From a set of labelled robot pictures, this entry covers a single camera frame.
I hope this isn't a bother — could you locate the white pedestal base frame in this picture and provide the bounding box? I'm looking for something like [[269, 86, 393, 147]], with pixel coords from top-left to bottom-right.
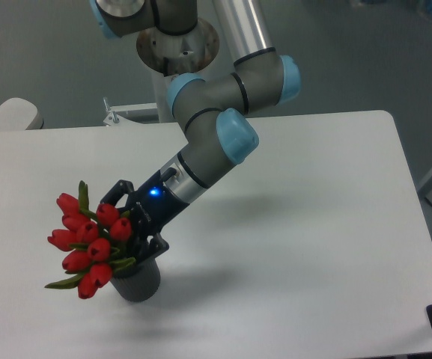
[[103, 97, 159, 126]]

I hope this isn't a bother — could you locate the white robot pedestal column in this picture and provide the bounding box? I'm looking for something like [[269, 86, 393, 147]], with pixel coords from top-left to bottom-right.
[[136, 18, 220, 123]]

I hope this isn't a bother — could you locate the white chair armrest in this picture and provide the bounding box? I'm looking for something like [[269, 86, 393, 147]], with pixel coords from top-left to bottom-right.
[[0, 97, 44, 132]]

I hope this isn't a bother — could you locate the red tulip bouquet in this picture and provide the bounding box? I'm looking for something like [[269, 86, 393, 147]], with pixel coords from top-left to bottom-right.
[[45, 181, 138, 299]]

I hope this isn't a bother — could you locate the dark grey ribbed vase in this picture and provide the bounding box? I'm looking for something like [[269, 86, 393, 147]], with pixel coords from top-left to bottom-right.
[[110, 256, 161, 303]]

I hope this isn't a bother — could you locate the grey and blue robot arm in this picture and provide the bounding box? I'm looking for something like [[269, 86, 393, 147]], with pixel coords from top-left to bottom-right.
[[91, 1, 300, 262]]

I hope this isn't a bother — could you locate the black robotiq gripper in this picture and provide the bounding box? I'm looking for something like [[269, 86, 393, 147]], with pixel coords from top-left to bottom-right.
[[100, 170, 189, 263]]

